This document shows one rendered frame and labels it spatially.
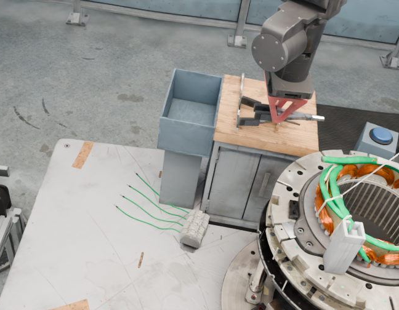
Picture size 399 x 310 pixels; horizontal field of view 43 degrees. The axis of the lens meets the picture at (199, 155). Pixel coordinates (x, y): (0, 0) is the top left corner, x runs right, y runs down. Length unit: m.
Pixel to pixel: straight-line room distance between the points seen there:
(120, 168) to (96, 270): 0.29
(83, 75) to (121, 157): 1.59
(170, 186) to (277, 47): 0.52
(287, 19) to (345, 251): 0.32
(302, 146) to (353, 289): 0.32
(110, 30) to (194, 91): 2.13
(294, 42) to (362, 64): 2.67
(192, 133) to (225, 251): 0.29
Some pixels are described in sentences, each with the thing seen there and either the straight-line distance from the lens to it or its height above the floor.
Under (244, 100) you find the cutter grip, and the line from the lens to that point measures 0.99.
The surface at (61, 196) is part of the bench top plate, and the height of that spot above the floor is 0.78.
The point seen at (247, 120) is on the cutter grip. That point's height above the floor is 1.09.
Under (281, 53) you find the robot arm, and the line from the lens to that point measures 0.71.
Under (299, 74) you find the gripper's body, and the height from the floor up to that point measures 1.25.
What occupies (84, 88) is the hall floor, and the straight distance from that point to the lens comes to 2.74.
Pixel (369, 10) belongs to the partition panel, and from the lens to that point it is 3.25.
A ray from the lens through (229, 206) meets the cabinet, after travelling 1.11.
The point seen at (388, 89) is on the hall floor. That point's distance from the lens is 3.24.
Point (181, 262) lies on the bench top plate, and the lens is 1.09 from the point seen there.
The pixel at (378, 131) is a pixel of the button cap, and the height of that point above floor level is 1.04.
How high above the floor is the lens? 1.70
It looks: 45 degrees down
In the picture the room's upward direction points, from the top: 10 degrees clockwise
